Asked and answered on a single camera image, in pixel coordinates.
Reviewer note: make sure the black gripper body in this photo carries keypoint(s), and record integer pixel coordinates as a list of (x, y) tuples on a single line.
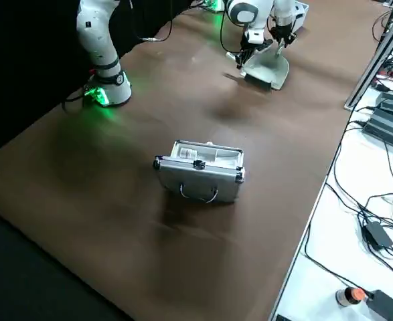
[(253, 47), (285, 32)]

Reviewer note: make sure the pale grey dustpan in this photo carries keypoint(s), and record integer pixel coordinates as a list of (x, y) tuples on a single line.
[(270, 68)]

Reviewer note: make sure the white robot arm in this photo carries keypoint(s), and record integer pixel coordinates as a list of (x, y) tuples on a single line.
[(283, 10), (95, 40)]

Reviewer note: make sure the open aluminium case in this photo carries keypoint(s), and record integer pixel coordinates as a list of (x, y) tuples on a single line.
[(199, 180)]

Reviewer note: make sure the black docking box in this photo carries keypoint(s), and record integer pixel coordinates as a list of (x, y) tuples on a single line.
[(388, 132)]

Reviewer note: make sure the black power adapter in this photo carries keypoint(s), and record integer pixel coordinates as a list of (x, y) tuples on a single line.
[(378, 234)]

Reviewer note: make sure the brown bottle orange cap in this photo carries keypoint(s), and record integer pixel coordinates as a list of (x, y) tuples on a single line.
[(350, 297)]

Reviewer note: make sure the black flat box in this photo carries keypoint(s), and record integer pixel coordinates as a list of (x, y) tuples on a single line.
[(385, 306)]

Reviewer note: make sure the aluminium profile post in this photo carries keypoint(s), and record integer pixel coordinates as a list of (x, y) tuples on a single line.
[(377, 53)]

